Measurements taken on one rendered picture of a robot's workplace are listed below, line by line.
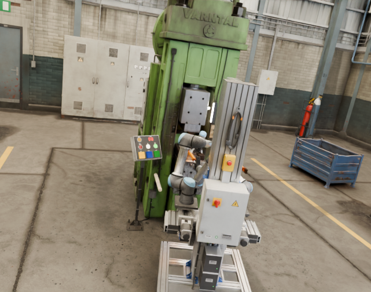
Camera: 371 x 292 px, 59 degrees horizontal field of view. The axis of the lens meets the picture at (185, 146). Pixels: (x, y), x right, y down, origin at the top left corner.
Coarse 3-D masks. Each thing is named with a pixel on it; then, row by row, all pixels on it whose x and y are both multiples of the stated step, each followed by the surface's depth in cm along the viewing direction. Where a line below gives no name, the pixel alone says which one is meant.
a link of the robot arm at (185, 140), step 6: (180, 138) 313; (186, 138) 311; (192, 138) 309; (180, 144) 313; (186, 144) 311; (180, 150) 314; (186, 150) 313; (180, 156) 313; (186, 156) 315; (180, 162) 312; (180, 168) 312; (174, 174) 311; (180, 174) 312; (168, 180) 313; (174, 180) 311; (180, 180) 310; (174, 186) 312
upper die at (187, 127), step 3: (180, 123) 418; (183, 123) 399; (186, 123) 393; (183, 126) 397; (186, 126) 394; (189, 126) 395; (192, 126) 395; (195, 126) 396; (198, 126) 397; (183, 129) 396; (186, 129) 395; (189, 129) 396; (192, 129) 397; (195, 129) 397; (198, 129) 398; (198, 132) 399
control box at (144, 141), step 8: (136, 136) 369; (144, 136) 376; (152, 136) 382; (136, 144) 367; (144, 144) 373; (152, 144) 380; (136, 152) 365; (152, 152) 378; (160, 152) 384; (136, 160) 365
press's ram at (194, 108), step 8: (184, 88) 392; (200, 88) 418; (184, 96) 385; (192, 96) 384; (200, 96) 386; (208, 96) 388; (184, 104) 385; (192, 104) 387; (200, 104) 389; (184, 112) 388; (192, 112) 390; (200, 112) 393; (184, 120) 391; (192, 120) 393; (200, 120) 395
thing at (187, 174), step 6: (174, 156) 419; (174, 162) 421; (186, 162) 402; (192, 162) 404; (204, 162) 407; (174, 168) 429; (186, 174) 407; (192, 174) 409; (198, 186) 415; (174, 192) 412; (180, 192) 414; (198, 192) 418
